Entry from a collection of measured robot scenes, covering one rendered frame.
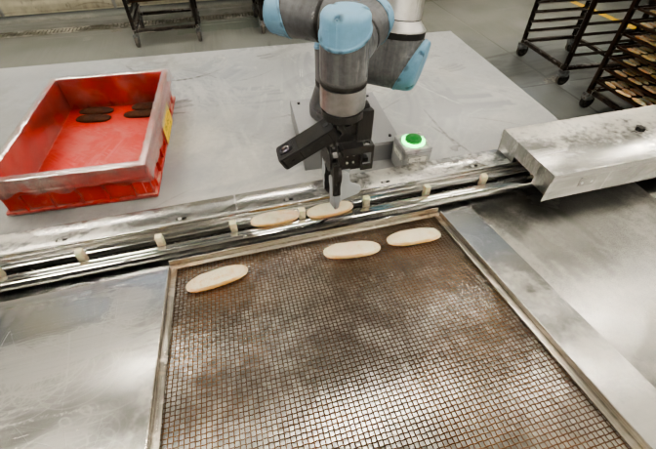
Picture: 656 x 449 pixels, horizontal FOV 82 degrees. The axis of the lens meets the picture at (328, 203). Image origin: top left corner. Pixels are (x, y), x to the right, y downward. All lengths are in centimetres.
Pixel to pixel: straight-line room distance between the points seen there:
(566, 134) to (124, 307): 97
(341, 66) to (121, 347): 50
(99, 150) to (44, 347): 61
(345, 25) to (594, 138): 70
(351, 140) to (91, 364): 51
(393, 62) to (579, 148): 45
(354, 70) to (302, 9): 17
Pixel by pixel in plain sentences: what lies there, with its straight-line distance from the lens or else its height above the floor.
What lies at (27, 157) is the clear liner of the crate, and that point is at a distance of 114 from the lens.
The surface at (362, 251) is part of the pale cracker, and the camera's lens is 65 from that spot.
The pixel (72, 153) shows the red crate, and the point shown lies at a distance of 119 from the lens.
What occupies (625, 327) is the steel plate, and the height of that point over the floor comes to 82.
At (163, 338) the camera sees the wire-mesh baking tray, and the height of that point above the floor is 92.
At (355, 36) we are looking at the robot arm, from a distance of 57.
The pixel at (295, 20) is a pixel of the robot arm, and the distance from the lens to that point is 71.
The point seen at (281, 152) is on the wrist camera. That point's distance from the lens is 67.
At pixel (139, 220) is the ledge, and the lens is 85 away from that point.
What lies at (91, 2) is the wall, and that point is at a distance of 527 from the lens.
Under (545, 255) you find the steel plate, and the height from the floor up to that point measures 82.
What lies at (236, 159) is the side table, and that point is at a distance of 101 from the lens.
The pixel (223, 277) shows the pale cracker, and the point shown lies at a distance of 64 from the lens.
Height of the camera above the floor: 142
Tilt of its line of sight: 44 degrees down
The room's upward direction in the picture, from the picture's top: straight up
